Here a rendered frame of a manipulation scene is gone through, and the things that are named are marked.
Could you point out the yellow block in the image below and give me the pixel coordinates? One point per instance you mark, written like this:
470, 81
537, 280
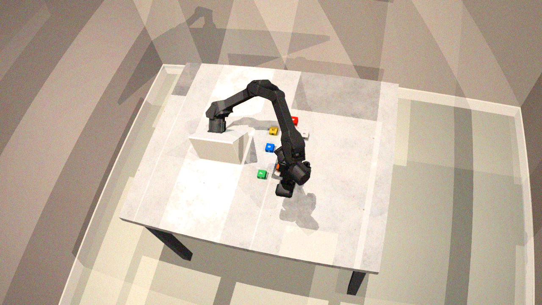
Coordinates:
273, 131

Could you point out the green block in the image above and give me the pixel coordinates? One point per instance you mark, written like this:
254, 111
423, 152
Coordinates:
261, 174

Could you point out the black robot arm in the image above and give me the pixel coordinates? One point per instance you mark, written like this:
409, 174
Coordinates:
291, 139

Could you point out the blue block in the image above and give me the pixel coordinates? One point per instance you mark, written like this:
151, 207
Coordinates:
269, 148

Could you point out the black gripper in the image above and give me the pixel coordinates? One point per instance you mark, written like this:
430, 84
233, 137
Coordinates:
286, 185

